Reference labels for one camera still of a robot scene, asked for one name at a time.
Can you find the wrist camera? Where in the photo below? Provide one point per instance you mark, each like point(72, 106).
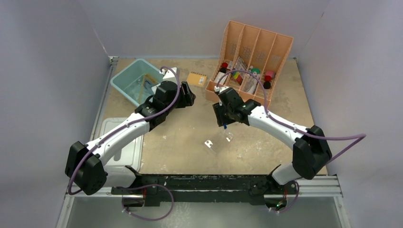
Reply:
point(169, 75)
point(223, 91)

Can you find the amber rubber tube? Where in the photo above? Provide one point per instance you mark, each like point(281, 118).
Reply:
point(147, 87)

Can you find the white bin lid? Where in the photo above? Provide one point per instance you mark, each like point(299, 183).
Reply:
point(130, 155)

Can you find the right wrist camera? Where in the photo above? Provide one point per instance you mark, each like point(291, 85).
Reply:
point(223, 91)

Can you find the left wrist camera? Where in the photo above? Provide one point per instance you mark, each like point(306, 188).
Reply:
point(169, 75)

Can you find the teal plastic bin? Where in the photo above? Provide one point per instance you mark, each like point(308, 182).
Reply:
point(129, 81)

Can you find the clear plastic well plate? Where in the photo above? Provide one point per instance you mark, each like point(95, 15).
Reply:
point(219, 141)

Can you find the protractor ruler set pack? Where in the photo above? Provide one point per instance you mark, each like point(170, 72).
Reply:
point(250, 85)

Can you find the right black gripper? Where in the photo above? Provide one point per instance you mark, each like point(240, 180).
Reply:
point(218, 109)

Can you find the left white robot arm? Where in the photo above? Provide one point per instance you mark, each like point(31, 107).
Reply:
point(86, 162)

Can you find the yellow spiral notepad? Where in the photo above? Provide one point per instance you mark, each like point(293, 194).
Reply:
point(196, 79)

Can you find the peach plastic desk organizer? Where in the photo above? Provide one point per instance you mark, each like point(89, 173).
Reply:
point(248, 50)

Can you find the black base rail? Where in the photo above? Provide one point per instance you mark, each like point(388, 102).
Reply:
point(255, 190)

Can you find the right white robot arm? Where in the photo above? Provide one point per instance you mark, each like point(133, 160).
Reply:
point(310, 152)

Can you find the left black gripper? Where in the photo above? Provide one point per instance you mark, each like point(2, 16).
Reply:
point(187, 97)

